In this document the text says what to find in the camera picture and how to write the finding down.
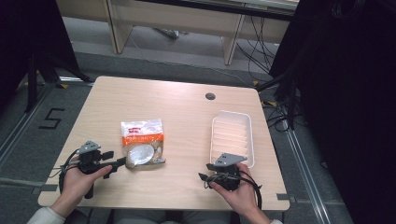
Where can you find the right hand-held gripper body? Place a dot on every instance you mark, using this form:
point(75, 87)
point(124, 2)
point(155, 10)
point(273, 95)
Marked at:
point(226, 177)

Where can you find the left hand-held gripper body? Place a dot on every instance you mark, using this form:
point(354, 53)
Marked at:
point(89, 161)

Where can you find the clear food bag orange label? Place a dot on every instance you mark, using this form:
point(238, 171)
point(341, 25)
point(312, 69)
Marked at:
point(142, 143)

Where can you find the clear plastic tray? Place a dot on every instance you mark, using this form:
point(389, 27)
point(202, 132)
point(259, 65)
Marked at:
point(232, 137)

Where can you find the person's right hand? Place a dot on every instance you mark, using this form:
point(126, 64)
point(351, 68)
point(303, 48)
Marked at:
point(241, 196)

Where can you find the person's left hand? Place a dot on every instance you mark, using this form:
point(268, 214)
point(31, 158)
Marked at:
point(74, 183)

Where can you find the person's legs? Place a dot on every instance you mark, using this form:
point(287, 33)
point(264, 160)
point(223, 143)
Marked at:
point(155, 217)

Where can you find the black tripod stand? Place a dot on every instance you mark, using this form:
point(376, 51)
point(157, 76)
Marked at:
point(32, 81)
point(288, 90)

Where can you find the metal floor rail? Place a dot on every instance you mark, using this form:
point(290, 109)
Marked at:
point(306, 174)
point(21, 127)

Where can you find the light wooden desk frame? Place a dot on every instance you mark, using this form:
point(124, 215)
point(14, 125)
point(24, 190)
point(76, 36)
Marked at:
point(174, 18)

